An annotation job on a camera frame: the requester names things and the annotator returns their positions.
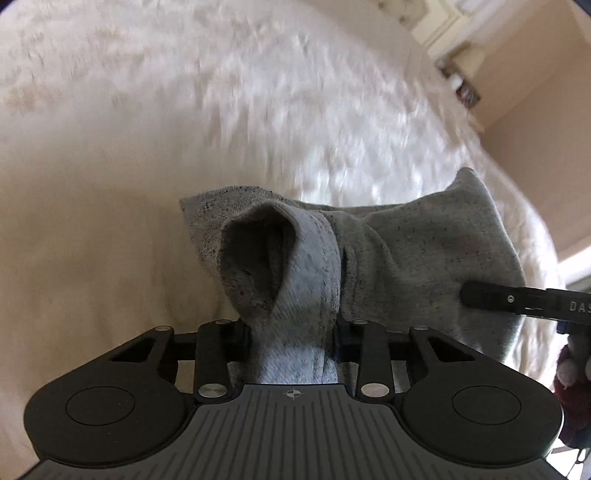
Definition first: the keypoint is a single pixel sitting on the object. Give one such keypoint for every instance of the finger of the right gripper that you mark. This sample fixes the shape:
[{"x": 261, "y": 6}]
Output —
[{"x": 484, "y": 296}]

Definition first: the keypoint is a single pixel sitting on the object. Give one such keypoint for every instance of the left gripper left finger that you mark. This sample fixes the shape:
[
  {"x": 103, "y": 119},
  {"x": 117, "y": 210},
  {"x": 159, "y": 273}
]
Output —
[{"x": 222, "y": 349}]

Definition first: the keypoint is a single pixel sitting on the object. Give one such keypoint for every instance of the right cream nightstand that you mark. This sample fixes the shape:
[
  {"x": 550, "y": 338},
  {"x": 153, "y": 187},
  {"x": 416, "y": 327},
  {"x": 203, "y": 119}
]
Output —
[{"x": 460, "y": 66}]

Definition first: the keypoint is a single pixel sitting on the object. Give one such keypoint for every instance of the grey knit pants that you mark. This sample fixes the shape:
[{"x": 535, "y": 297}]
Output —
[{"x": 291, "y": 269}]

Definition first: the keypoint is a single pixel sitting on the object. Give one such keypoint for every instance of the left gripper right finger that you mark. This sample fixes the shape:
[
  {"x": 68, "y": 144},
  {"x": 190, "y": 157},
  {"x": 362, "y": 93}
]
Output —
[{"x": 366, "y": 345}]

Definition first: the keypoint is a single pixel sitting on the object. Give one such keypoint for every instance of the maroon sleeve forearm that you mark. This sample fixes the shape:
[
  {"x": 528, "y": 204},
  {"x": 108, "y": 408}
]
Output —
[{"x": 572, "y": 388}]

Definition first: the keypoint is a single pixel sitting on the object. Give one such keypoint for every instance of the cream tufted headboard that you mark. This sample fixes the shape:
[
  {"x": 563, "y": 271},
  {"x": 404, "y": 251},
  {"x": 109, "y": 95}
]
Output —
[{"x": 433, "y": 23}]

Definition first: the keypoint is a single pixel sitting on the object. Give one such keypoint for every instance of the cream floral bedspread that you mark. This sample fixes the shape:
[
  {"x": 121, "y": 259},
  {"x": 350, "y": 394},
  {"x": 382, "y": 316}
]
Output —
[{"x": 112, "y": 111}]

